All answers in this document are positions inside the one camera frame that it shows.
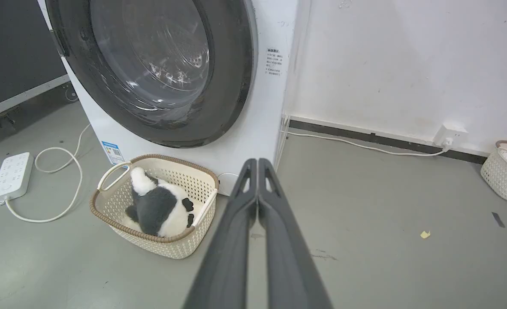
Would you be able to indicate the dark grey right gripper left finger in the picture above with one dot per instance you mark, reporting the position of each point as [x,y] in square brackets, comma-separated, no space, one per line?
[225,257]

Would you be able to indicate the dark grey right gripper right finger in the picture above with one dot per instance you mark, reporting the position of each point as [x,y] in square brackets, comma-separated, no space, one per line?
[290,262]

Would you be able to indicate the white washing machine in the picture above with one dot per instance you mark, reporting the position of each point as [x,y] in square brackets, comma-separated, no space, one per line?
[258,120]

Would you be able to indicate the dark washer door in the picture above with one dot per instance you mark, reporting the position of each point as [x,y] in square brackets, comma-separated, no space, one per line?
[163,68]

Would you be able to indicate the cream woven laundry basket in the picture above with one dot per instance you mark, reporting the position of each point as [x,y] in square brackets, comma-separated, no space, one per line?
[167,240]

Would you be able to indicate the black and white plush panda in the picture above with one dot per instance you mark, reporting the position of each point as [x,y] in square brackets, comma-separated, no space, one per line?
[161,206]

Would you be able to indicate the yellow paper scrap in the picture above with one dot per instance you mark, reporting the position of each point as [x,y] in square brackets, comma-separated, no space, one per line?
[425,234]

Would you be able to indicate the blue energy label sticker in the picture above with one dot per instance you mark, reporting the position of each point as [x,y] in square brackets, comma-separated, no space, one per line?
[113,152]

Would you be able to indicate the grey tape strip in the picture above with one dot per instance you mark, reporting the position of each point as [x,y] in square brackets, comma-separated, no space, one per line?
[498,219]

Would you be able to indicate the white power strip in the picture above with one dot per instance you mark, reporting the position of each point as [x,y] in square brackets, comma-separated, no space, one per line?
[12,176]

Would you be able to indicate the cream basket with brown rim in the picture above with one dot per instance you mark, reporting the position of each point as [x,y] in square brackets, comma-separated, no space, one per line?
[506,176]

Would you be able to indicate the white wall plug adapter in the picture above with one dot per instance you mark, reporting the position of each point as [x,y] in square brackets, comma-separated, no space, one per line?
[450,134]

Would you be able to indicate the dark panel with metal frame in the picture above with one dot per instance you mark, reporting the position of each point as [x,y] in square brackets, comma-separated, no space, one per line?
[13,56]

